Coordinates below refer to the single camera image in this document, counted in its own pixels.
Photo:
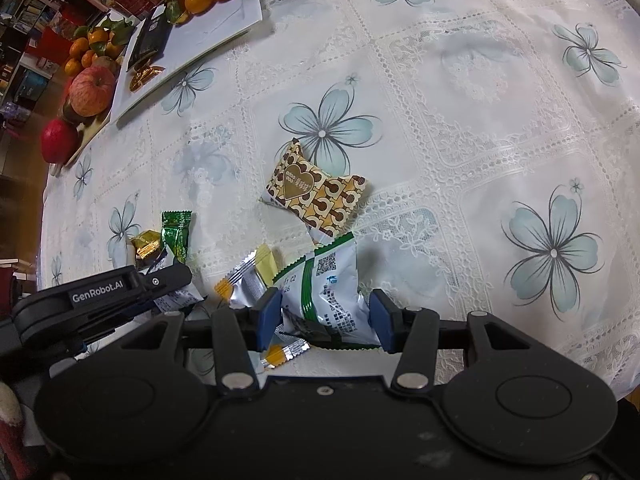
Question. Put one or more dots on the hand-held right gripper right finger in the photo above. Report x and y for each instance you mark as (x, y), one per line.
(380, 322)

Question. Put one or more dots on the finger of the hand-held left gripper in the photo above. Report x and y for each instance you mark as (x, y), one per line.
(170, 282)

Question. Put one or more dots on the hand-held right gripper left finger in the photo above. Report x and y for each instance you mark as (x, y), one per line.
(267, 320)

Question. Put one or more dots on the white snack bar packet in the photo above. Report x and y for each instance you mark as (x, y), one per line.
(175, 302)

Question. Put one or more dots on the silver yellow snack packet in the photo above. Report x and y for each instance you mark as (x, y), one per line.
(247, 280)

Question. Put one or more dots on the green white snack packet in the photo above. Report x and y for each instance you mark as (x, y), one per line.
(327, 285)

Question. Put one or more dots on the brown gold heart-print packet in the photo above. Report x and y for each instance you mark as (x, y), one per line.
(312, 192)

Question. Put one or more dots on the person's left forearm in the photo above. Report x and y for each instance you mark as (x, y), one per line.
(10, 425)

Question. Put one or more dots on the small silver orange packet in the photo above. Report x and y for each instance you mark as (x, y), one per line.
(285, 352)

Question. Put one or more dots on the gold foil candy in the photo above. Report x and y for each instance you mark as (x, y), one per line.
(146, 246)

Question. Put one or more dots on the green candy packet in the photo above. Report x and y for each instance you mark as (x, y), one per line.
(176, 235)

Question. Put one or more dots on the cream fruit tray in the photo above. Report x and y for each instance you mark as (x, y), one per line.
(92, 132)

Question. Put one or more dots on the red round fruit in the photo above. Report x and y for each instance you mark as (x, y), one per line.
(59, 140)

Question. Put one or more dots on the dark green fruit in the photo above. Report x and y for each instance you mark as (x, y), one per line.
(75, 112)

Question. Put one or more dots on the white floral lace tablecloth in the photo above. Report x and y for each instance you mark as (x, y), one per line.
(450, 135)

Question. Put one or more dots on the gold brown wrapped candy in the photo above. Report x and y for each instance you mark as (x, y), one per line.
(142, 77)

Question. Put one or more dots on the red yellow apple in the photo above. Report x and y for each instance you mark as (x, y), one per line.
(90, 90)

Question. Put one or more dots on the black snack packet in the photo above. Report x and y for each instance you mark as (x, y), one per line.
(150, 37)

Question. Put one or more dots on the pile of tangerines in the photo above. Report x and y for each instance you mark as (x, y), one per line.
(92, 47)

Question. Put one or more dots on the white rectangular plate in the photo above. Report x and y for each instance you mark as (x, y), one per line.
(220, 25)

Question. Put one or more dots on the cluttered storage shelf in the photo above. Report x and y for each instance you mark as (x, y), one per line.
(35, 20)

